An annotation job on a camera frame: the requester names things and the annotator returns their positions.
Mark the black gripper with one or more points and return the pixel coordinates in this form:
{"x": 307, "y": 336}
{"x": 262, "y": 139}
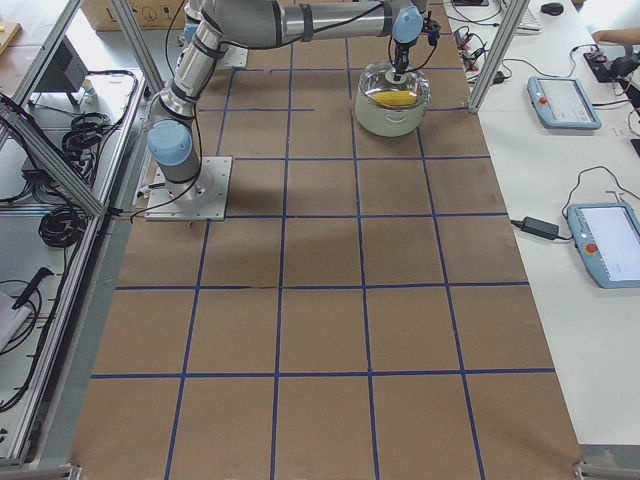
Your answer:
{"x": 400, "y": 54}

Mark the glass pot lid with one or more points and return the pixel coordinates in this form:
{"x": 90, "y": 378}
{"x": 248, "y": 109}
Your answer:
{"x": 379, "y": 77}

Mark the yellow plastic corn cob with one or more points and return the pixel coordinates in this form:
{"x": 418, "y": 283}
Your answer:
{"x": 393, "y": 98}

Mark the pale green cooking pot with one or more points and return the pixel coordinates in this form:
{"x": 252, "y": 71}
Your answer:
{"x": 387, "y": 122}

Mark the person's hand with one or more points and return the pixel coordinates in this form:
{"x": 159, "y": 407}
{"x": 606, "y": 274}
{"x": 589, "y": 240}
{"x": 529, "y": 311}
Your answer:
{"x": 616, "y": 36}

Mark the far blue teach pendant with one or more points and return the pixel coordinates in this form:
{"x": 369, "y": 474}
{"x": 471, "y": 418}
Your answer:
{"x": 562, "y": 104}

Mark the blue teach pendant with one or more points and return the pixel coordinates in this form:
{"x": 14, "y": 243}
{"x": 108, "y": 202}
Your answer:
{"x": 562, "y": 104}
{"x": 606, "y": 236}

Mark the black computer mouse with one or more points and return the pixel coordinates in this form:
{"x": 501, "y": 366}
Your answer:
{"x": 552, "y": 8}

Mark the black power adapter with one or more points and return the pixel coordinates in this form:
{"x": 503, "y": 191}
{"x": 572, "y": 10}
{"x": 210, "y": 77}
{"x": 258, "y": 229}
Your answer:
{"x": 540, "y": 228}

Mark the cardboard box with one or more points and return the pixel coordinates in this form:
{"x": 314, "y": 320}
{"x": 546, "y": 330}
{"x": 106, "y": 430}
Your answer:
{"x": 150, "y": 14}

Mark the near blue teach pendant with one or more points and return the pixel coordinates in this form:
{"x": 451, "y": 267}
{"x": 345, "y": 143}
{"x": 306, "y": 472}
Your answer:
{"x": 606, "y": 236}

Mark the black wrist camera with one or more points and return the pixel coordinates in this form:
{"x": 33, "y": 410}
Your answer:
{"x": 431, "y": 28}

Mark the aluminium frame post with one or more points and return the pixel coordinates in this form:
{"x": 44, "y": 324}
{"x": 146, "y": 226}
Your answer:
{"x": 497, "y": 51}

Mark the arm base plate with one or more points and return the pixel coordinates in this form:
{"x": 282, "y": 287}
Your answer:
{"x": 234, "y": 58}
{"x": 206, "y": 200}

